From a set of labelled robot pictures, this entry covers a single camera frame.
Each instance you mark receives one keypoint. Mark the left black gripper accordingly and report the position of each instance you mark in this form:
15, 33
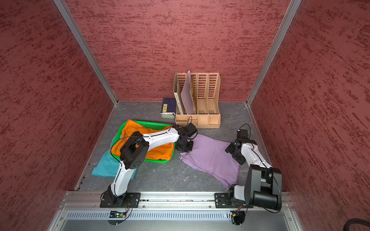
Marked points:
189, 148

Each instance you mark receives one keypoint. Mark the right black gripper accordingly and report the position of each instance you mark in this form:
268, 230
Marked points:
241, 159

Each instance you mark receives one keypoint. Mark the purple pants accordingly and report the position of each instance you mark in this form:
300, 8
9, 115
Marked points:
209, 155

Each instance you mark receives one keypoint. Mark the teal pants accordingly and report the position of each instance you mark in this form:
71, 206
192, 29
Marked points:
108, 166

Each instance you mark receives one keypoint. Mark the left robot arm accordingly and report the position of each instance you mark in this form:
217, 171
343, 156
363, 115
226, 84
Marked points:
132, 155

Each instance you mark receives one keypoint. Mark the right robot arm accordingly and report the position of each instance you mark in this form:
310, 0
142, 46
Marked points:
263, 183

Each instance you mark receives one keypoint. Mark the dark blue book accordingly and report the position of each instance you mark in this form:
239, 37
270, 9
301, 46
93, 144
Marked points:
169, 108

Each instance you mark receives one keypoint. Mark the purple folder sheet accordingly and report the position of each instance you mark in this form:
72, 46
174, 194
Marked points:
186, 95

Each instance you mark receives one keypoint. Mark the beige file organizer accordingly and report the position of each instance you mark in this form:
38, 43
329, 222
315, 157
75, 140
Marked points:
204, 89

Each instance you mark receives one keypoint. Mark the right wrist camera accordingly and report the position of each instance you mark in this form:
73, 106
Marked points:
243, 134

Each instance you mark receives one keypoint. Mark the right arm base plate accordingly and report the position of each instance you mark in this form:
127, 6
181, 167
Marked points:
225, 200

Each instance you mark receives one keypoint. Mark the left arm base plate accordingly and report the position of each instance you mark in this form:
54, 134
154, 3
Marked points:
127, 200

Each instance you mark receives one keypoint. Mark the aluminium front rail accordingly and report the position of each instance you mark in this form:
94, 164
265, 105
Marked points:
169, 211

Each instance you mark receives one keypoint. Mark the right aluminium corner post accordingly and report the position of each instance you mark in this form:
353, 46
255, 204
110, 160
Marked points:
282, 30

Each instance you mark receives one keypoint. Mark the aluminium corner post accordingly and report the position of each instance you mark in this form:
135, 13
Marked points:
71, 23
282, 30

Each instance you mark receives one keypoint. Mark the left aluminium corner post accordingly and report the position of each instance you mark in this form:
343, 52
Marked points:
71, 23

